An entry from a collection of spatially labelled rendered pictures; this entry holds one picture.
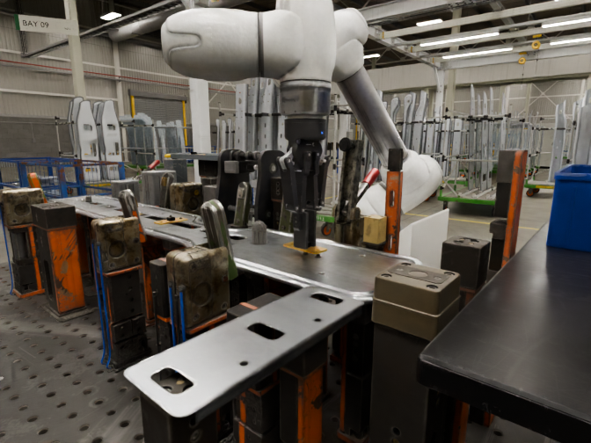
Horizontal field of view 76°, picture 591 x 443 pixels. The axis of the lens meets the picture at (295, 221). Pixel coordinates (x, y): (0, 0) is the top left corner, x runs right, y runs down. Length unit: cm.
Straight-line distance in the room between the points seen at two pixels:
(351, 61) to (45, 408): 115
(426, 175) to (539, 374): 115
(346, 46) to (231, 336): 97
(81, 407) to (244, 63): 72
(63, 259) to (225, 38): 86
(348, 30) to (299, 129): 62
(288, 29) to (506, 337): 52
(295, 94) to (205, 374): 46
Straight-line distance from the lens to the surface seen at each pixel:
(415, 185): 146
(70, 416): 93
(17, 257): 156
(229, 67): 67
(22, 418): 96
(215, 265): 62
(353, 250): 76
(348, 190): 82
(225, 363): 40
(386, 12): 755
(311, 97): 66
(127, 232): 92
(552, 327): 47
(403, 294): 44
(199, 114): 486
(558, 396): 36
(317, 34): 67
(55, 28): 1378
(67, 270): 131
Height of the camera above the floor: 121
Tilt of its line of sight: 12 degrees down
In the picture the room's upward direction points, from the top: straight up
